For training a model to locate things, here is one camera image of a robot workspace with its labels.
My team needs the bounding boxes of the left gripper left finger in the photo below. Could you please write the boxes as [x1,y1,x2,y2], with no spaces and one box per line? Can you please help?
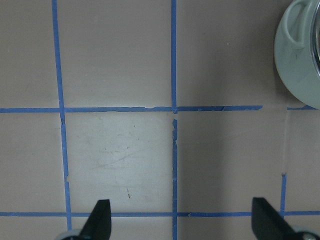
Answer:
[78,199,112,240]

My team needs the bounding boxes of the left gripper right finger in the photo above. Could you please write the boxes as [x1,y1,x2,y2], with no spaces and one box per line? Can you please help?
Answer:
[251,197,300,240]

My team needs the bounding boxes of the pale green cooking pot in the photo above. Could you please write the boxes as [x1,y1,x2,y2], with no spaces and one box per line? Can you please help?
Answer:
[274,0,320,109]

